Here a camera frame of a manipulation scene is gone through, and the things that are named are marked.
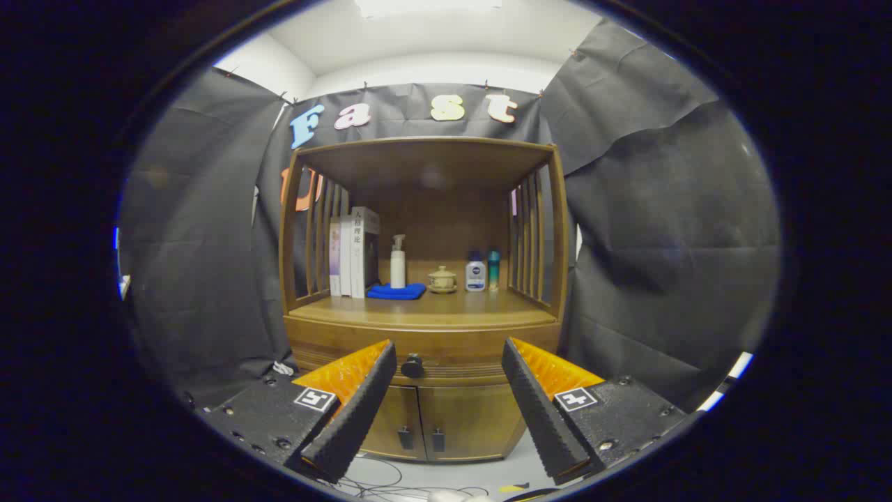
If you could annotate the wooden drawer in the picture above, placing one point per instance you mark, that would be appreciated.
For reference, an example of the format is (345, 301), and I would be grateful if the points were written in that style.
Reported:
(446, 345)

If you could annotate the lilac book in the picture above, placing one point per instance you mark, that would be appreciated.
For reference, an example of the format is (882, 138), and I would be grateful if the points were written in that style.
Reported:
(334, 258)

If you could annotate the white lotion bottle blue cap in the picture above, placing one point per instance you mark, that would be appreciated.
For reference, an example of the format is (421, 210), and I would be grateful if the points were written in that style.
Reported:
(475, 275)

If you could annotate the teal slim bottle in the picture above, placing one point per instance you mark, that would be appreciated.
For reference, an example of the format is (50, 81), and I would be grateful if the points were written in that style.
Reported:
(493, 268)

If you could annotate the white pump bottle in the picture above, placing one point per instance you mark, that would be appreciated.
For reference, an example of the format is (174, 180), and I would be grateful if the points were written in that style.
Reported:
(398, 268)

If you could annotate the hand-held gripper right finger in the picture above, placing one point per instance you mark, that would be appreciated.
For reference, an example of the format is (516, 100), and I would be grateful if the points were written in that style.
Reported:
(540, 418)

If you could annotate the plain white book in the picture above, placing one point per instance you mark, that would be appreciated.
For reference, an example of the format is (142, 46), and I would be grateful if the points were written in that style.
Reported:
(345, 258)

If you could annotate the blue folded cloth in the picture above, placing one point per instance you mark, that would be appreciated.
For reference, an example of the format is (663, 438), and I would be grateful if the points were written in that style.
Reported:
(397, 291)

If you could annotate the white book dark cover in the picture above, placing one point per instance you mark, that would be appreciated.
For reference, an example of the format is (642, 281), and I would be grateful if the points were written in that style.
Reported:
(359, 251)

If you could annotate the black drawer knob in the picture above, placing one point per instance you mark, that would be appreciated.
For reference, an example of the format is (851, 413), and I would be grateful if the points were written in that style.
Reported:
(412, 366)

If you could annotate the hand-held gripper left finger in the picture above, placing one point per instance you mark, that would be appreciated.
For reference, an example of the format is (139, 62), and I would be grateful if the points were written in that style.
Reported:
(362, 411)

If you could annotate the wooden cabinet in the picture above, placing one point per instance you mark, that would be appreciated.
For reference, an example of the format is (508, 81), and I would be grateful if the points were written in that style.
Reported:
(425, 160)

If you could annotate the beige lidded teacup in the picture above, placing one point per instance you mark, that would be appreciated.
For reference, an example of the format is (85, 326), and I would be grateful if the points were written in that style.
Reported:
(442, 279)

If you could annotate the white rounded object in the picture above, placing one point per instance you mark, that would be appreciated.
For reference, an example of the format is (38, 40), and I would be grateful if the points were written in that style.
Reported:
(449, 496)

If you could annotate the yellow floor tape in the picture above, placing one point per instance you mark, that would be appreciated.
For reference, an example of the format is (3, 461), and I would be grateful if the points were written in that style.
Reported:
(512, 488)

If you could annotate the wooden countertop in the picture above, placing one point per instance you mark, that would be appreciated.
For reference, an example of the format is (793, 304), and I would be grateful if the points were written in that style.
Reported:
(474, 310)

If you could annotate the wooden cabinet door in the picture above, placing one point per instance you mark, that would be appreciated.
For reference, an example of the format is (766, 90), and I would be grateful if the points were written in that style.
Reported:
(474, 418)
(401, 408)

